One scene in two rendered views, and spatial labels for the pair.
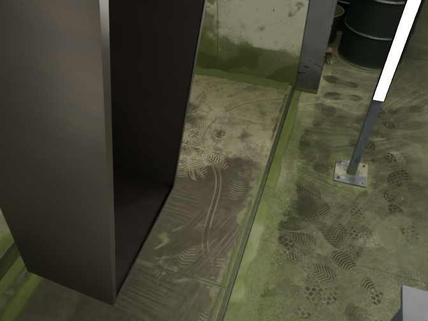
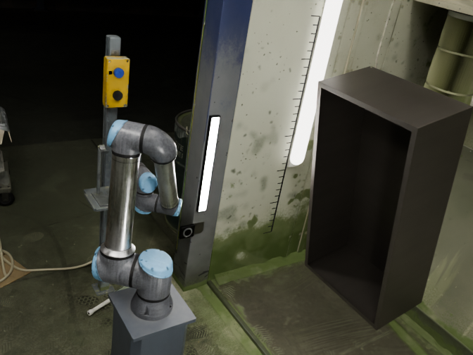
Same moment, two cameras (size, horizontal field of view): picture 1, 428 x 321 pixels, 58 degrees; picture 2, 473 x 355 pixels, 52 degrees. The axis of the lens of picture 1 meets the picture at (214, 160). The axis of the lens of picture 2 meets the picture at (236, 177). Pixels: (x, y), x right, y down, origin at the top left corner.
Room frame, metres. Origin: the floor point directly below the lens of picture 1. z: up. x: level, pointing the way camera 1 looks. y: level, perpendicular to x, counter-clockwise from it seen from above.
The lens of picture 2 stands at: (1.58, -1.96, 2.24)
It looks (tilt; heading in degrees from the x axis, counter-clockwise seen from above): 27 degrees down; 124
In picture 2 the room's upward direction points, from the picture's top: 10 degrees clockwise
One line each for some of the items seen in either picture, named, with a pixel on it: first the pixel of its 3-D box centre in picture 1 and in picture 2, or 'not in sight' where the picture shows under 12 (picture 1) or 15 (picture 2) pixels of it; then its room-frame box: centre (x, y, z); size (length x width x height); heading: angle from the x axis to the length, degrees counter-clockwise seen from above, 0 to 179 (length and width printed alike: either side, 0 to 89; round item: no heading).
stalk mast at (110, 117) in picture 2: not in sight; (108, 178); (-0.41, -0.33, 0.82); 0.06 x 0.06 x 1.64; 71
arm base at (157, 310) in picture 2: not in sight; (152, 297); (0.40, -0.71, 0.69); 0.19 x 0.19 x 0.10
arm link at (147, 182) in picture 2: not in sight; (144, 179); (0.05, -0.48, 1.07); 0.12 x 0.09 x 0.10; 161
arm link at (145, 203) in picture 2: not in sight; (145, 200); (0.06, -0.47, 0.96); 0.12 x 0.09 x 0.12; 31
